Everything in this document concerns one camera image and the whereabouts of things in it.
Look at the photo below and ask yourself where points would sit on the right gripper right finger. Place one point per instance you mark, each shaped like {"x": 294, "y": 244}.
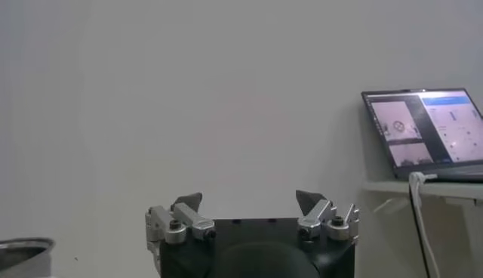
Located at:
{"x": 328, "y": 223}

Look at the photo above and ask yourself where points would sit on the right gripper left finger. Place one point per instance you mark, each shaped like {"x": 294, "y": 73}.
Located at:
{"x": 181, "y": 223}

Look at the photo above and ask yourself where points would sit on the stainless steel steamer basket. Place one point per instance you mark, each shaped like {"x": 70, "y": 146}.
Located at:
{"x": 22, "y": 257}

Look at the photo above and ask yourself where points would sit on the white side table with laptop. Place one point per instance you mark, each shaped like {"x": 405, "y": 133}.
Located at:
{"x": 449, "y": 189}

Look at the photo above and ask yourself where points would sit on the dark grey open laptop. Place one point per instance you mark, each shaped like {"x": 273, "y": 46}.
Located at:
{"x": 426, "y": 128}

